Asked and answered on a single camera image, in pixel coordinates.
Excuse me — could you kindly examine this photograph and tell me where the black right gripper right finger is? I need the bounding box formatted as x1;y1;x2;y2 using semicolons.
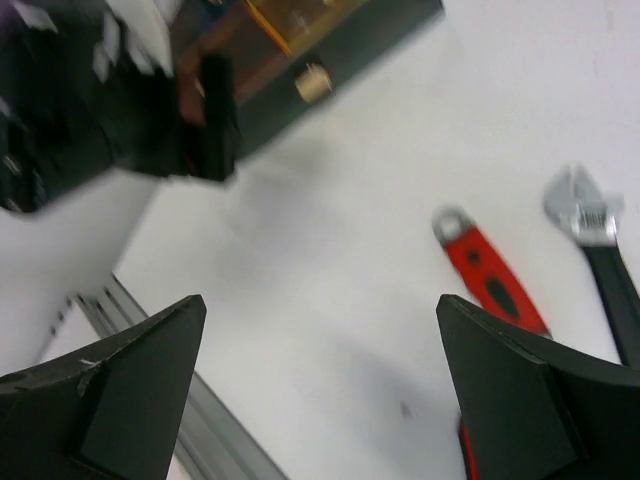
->
436;295;639;479

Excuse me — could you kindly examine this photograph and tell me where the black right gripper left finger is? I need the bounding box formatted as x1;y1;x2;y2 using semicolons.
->
1;295;206;479

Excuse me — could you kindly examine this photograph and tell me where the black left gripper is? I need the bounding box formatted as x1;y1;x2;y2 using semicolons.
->
1;1;241;213

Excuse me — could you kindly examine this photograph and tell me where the red black utility knife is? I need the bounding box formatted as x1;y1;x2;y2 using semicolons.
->
458;419;479;480

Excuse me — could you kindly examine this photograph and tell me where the teal drawer organizer box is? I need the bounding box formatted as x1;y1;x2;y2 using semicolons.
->
169;1;444;157

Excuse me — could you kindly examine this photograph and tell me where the aluminium table edge rail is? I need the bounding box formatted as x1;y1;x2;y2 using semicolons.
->
49;272;291;480

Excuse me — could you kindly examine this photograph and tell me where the red handled adjustable wrench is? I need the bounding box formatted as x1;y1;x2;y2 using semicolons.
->
432;206;551;337

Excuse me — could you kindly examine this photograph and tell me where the black handled adjustable wrench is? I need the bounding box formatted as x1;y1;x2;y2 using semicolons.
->
543;166;639;369

